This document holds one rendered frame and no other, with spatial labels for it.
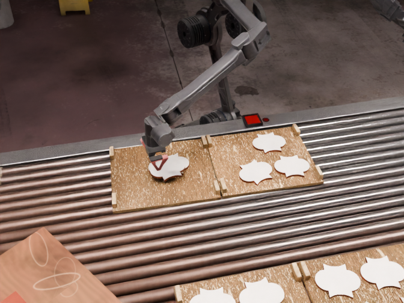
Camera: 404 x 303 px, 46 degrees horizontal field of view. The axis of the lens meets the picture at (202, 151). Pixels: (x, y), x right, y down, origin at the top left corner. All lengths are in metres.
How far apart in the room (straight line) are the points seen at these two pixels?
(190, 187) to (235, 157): 0.25
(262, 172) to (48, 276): 0.89
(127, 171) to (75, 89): 2.26
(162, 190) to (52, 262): 0.52
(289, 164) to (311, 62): 2.57
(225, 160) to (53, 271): 0.82
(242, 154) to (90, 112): 2.06
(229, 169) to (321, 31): 3.23
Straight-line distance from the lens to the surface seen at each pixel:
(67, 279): 1.54
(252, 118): 2.20
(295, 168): 1.95
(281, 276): 1.63
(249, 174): 1.90
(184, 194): 1.84
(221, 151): 2.01
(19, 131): 3.82
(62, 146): 2.15
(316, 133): 2.19
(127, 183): 1.90
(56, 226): 1.83
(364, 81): 4.33
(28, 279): 1.57
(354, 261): 1.72
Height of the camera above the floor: 2.29
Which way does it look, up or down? 42 degrees down
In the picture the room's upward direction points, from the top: straight up
